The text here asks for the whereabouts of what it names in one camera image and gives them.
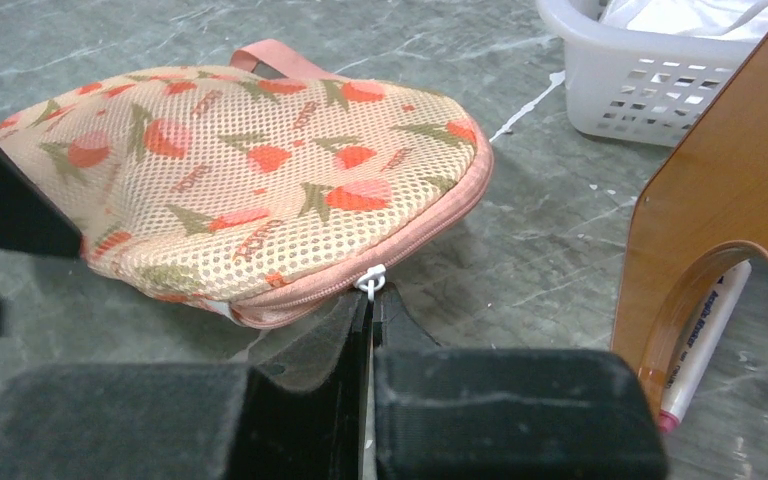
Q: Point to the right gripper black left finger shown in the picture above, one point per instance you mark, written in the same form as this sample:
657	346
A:
299	416

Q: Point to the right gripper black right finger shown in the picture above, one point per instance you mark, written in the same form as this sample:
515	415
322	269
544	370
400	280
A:
504	413

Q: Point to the floral mesh laundry bag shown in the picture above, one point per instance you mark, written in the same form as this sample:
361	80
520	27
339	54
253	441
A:
255	190

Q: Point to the white plastic bag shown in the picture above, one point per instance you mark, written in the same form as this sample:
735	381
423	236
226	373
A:
727	20

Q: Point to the pink capped white marker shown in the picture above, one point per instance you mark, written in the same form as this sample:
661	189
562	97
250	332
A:
697	344

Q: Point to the orange wooden shelf rack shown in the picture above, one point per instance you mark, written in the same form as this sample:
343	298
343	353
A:
703	211

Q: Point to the white plastic basket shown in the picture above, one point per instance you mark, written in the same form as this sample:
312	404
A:
636	86

